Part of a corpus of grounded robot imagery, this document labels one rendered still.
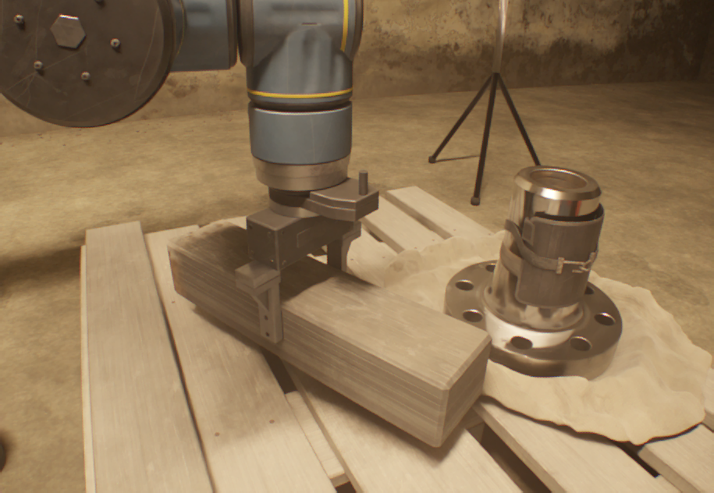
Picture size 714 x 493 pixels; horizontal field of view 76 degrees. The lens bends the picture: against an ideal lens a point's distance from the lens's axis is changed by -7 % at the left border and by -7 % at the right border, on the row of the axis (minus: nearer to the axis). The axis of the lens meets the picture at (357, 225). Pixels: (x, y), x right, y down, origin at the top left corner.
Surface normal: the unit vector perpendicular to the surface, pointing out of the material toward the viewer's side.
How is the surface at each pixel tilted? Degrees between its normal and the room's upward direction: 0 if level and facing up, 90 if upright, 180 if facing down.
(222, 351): 0
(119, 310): 0
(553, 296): 90
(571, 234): 90
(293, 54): 90
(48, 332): 0
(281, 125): 90
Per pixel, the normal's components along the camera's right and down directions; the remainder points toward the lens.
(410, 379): -0.61, 0.33
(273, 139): -0.40, 0.39
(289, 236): 0.79, 0.28
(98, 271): 0.02, -0.90
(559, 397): -0.48, -0.36
